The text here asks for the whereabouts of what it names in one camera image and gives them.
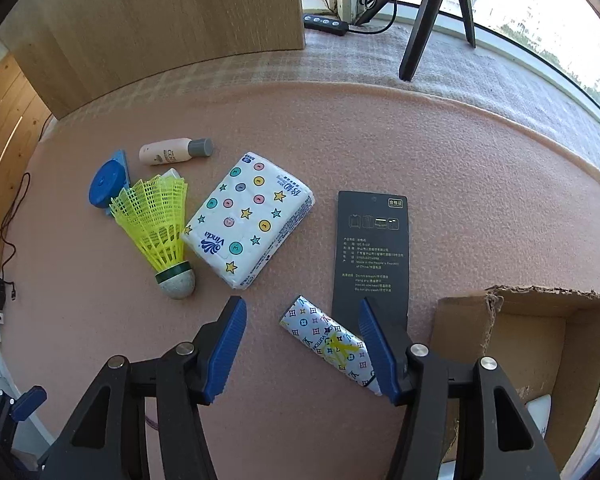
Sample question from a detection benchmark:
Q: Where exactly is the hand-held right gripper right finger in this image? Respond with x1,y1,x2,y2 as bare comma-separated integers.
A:
358,297,561,480

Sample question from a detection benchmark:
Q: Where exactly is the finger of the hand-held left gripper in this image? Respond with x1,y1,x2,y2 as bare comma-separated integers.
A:
0,386,48,448

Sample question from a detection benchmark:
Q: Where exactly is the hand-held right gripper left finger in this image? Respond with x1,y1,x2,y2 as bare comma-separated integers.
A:
39,296,248,480

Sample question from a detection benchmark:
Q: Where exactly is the patterned white tube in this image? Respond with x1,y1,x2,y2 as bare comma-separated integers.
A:
279,295,383,396

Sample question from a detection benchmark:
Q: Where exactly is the yellow plastic shuttlecock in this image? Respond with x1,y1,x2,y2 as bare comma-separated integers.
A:
109,176,197,302

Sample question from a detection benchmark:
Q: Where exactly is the cardboard box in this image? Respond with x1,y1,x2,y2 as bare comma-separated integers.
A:
434,285,600,480

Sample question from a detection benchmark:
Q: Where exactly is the round blue tape measure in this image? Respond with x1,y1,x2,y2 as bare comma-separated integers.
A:
88,149,132,209

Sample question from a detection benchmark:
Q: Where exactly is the small cream bottle grey cap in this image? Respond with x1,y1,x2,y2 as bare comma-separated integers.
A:
139,137,214,167

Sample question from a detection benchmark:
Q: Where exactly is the black printed card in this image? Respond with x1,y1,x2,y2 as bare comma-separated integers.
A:
331,190,410,333

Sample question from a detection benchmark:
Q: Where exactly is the patterned tissue pack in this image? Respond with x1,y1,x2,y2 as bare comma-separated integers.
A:
182,151,316,290

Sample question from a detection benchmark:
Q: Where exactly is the wooden slat panel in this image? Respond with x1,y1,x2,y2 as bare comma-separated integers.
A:
0,50,56,271

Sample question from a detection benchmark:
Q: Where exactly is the black tripod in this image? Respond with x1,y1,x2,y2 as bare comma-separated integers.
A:
355,0,477,82

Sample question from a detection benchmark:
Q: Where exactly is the light wooden board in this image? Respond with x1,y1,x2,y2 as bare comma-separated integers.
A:
7,0,306,121

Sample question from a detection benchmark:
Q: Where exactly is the long black cable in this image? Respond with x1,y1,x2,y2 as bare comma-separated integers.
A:
0,172,31,301

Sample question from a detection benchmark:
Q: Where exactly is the black inline cable controller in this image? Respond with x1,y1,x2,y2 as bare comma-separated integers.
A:
303,12,351,37

